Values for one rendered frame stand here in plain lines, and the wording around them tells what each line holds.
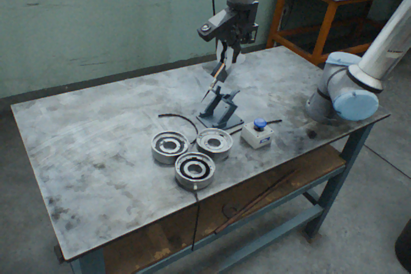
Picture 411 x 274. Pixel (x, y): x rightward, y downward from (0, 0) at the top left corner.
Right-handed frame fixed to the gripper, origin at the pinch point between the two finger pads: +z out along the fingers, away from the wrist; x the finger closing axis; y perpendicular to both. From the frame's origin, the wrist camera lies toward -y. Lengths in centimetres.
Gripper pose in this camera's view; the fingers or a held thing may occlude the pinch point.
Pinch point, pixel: (223, 68)
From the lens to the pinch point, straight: 101.9
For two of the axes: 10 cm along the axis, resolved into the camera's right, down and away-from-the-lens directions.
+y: 8.2, -2.7, 5.1
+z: -1.1, 7.9, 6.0
